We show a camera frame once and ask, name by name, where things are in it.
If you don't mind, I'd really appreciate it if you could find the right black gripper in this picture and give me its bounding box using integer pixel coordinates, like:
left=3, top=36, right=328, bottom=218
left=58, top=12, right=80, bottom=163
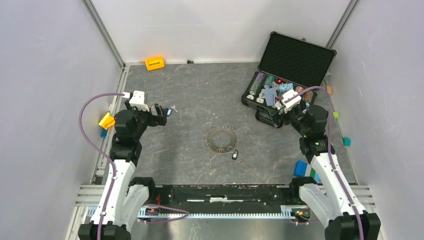
left=268, top=102, right=309, bottom=137

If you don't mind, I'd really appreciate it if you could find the orange plastic block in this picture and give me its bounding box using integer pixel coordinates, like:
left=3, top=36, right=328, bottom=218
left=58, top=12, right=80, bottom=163
left=144, top=56, right=165, bottom=71

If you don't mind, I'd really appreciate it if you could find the large metal disc keyring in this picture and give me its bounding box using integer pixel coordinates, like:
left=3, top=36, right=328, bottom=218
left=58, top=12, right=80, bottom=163
left=203, top=126, right=238, bottom=154

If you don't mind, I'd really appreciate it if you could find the silver key blue tag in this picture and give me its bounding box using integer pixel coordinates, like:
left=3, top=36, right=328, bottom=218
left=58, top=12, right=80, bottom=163
left=166, top=104, right=178, bottom=118

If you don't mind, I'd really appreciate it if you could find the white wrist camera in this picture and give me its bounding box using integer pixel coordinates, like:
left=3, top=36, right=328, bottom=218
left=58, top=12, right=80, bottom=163
left=281, top=89, right=302, bottom=113
left=129, top=90, right=150, bottom=112

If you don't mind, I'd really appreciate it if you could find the key with black tag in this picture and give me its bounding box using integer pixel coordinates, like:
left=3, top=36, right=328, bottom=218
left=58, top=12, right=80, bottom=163
left=231, top=149, right=239, bottom=160

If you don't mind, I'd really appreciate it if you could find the yellow orange block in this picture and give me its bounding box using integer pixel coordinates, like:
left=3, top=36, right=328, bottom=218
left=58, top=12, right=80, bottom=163
left=98, top=112, right=116, bottom=130

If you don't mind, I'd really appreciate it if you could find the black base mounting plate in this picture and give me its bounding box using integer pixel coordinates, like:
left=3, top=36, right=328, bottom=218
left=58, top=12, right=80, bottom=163
left=128, top=177, right=310, bottom=216

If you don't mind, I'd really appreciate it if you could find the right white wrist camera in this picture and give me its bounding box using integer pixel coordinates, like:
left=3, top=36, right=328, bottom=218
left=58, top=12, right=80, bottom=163
left=281, top=89, right=302, bottom=113

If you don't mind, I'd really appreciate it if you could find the small blue block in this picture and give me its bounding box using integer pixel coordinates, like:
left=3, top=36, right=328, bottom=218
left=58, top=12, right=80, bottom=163
left=100, top=129, right=108, bottom=139

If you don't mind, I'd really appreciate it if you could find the black poker chip case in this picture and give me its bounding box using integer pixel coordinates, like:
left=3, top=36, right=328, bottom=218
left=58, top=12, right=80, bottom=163
left=240, top=31, right=337, bottom=111

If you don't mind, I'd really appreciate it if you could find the blue white green block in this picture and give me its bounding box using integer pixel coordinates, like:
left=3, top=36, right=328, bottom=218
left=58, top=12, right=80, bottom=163
left=293, top=161, right=321, bottom=183

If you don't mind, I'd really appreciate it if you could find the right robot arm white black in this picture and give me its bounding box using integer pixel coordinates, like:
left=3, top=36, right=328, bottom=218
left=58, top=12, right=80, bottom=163
left=255, top=105, right=381, bottom=240

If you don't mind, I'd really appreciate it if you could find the orange small cube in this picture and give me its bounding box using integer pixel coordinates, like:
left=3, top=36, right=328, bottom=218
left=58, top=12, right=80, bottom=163
left=326, top=86, right=333, bottom=96

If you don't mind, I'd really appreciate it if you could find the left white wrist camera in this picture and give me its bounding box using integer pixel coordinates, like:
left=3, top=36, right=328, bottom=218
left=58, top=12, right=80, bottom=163
left=129, top=90, right=150, bottom=112

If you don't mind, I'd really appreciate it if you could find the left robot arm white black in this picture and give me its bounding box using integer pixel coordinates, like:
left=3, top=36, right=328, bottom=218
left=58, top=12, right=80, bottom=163
left=77, top=101, right=168, bottom=240

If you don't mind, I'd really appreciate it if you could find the teal cube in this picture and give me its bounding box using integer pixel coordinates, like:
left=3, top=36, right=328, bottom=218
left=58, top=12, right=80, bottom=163
left=342, top=136, right=352, bottom=147

